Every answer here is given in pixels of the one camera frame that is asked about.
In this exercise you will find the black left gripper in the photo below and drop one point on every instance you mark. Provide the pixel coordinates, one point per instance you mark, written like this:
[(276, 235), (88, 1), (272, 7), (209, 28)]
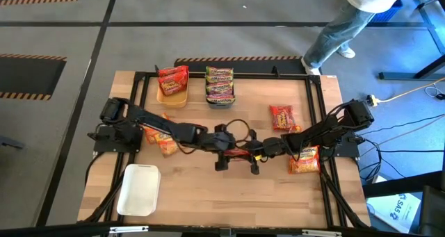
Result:
[(219, 141)]

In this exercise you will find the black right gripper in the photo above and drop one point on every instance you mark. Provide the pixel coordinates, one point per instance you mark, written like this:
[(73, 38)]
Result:
[(274, 146)]

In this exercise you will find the dark plastic bin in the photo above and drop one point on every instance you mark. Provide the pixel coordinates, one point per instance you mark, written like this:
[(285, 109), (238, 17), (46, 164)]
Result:
[(219, 106)]

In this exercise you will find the lime chili shrimp ramen pack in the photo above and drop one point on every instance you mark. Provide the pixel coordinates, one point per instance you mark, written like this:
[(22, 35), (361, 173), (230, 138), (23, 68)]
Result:
[(220, 98), (219, 71), (219, 88), (219, 79)]

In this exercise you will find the tan yellow plastic bin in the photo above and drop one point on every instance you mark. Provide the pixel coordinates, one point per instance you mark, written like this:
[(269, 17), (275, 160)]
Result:
[(172, 101)]

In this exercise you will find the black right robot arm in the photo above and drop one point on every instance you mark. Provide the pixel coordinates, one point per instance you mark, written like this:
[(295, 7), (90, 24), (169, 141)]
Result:
[(330, 127)]

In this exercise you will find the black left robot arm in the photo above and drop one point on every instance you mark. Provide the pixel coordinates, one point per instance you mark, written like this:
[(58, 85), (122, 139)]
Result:
[(153, 120)]

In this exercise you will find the white plastic bin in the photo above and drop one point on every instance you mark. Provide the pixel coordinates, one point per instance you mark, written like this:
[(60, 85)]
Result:
[(139, 190)]

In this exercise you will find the black desk crossbar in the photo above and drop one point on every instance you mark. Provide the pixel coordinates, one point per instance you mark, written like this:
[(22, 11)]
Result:
[(400, 186)]

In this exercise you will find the white printed cardboard box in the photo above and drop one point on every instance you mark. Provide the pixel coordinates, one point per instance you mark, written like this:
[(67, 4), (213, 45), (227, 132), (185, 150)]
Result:
[(396, 209)]

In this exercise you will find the person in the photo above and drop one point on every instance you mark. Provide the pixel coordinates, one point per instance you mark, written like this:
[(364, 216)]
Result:
[(347, 25)]

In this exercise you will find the blue plastic crate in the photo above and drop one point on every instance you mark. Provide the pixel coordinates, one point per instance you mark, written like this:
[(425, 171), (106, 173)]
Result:
[(389, 12)]

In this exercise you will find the dark grey floor object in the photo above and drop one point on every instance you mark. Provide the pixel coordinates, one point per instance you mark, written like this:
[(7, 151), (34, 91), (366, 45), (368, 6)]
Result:
[(10, 142)]

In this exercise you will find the black aluminium table frame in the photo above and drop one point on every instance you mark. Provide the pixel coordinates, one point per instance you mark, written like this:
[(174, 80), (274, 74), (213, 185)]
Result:
[(226, 75)]

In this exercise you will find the silver metal bracket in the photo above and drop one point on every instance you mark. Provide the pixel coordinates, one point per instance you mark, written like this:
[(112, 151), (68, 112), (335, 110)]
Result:
[(321, 233), (128, 229)]

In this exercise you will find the black desk leg frame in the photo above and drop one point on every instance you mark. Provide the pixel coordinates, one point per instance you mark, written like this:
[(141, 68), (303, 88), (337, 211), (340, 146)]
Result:
[(410, 76)]

